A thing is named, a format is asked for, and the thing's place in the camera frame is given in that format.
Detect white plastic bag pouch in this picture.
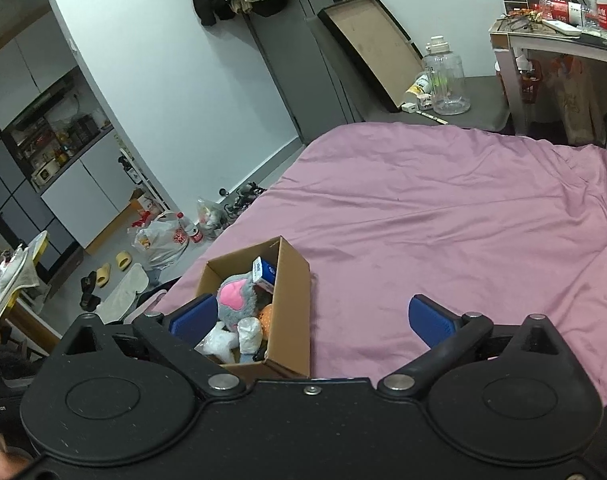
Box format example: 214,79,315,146
195,321,238,364

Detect blue tissue packet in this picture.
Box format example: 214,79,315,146
252,257,276,294

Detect black stitched soft toy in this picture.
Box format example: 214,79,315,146
253,344,267,362

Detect orange soft toy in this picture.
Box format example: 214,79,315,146
258,304,273,340

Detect person's hand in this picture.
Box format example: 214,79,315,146
0,448,34,480

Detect yellow slipper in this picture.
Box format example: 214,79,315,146
115,250,132,272
95,263,110,288

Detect white red plastic bag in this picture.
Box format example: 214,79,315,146
128,211,190,270

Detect red cap plastic bottle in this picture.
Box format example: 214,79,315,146
177,212,203,244

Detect brown cardboard box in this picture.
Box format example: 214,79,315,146
196,236,311,382

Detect small clear plastic bag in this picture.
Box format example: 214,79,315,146
196,197,229,240

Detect pink bed sheet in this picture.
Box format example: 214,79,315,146
150,121,607,406

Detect white kitchen cabinet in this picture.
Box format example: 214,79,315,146
0,13,136,281

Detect clear large water jug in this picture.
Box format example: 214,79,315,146
424,36,471,116

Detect grey door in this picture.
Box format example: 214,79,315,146
246,0,359,144

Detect brown framed board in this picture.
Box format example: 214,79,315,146
317,0,424,113

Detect white desk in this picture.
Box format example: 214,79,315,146
489,12,607,148

